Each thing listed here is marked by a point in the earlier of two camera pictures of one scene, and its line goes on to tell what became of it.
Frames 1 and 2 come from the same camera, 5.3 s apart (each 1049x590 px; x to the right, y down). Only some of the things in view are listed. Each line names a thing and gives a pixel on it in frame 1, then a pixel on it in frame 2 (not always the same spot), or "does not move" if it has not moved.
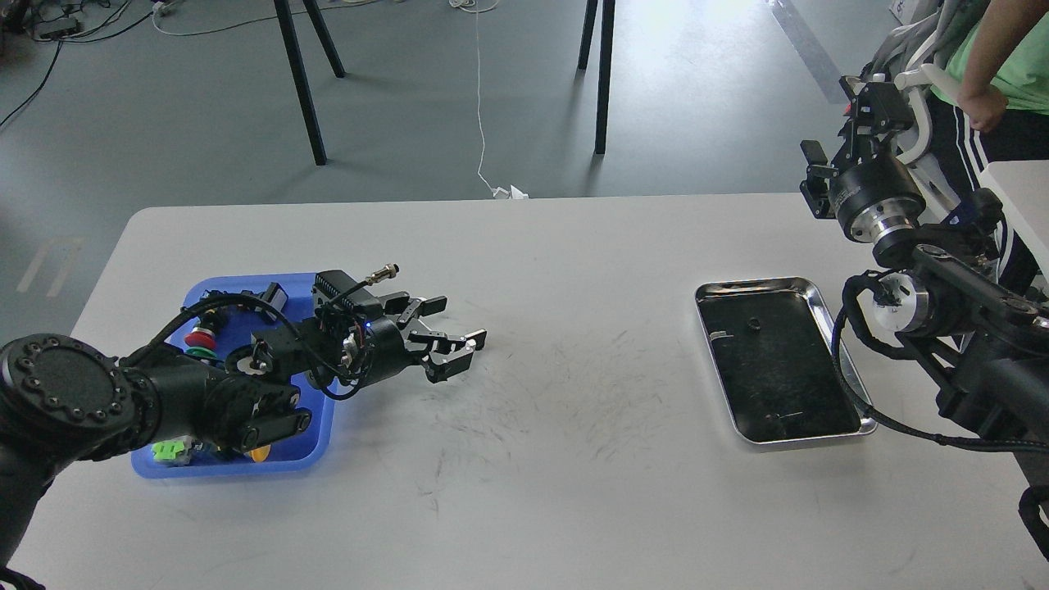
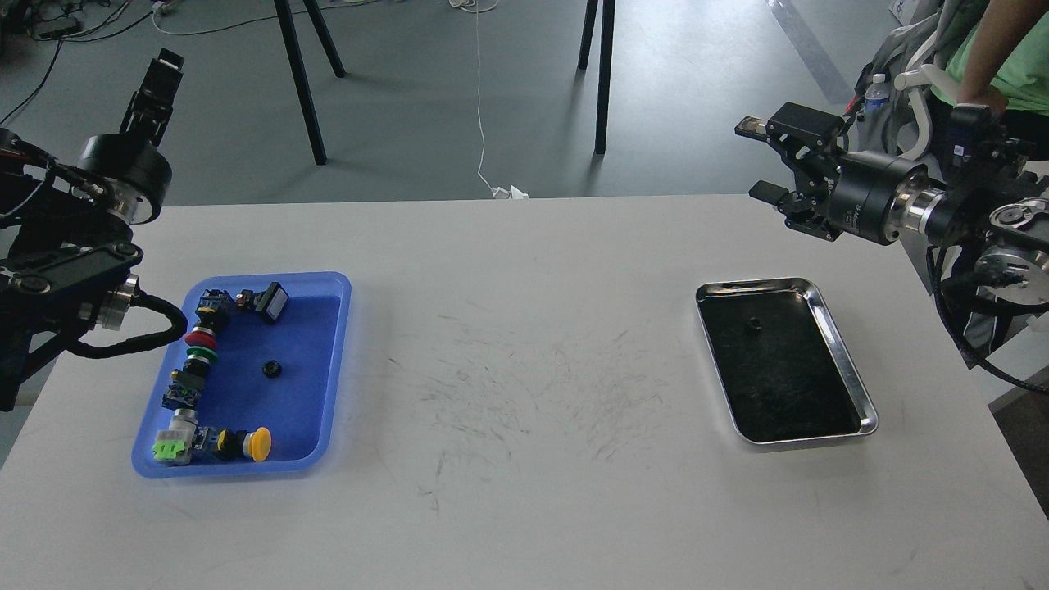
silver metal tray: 776,352 does not move
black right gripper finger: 876,111 to 807,138
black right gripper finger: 815,188 to 800,214
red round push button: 201,337 does not move
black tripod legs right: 608,17 does not move
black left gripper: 390,351 to 135,174
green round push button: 202,351 does not move
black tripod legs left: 284,16 does not move
